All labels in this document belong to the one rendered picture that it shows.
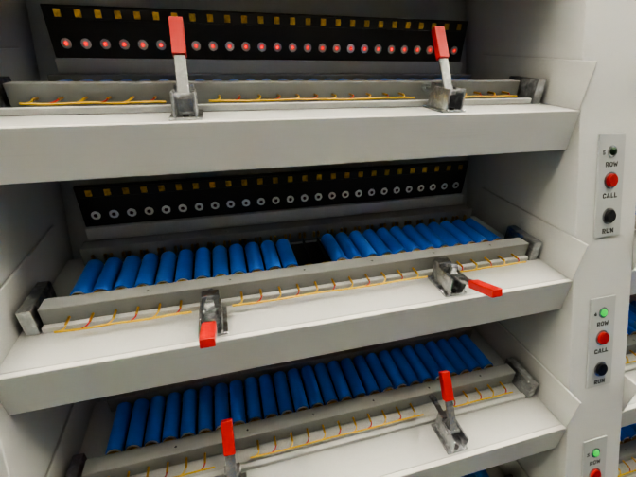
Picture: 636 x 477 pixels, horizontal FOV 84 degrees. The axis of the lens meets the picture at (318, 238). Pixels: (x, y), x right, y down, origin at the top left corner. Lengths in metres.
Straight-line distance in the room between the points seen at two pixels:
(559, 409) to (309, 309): 0.38
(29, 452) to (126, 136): 0.31
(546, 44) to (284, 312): 0.45
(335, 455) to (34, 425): 0.32
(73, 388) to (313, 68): 0.46
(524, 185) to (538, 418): 0.32
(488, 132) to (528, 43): 0.18
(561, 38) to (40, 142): 0.55
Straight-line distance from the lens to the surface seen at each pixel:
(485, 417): 0.58
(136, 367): 0.38
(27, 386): 0.41
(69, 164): 0.36
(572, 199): 0.52
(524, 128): 0.47
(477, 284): 0.39
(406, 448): 0.52
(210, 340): 0.30
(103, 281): 0.45
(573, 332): 0.56
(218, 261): 0.43
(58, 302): 0.43
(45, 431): 0.50
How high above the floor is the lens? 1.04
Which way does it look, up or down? 9 degrees down
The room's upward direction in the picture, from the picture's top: 4 degrees counter-clockwise
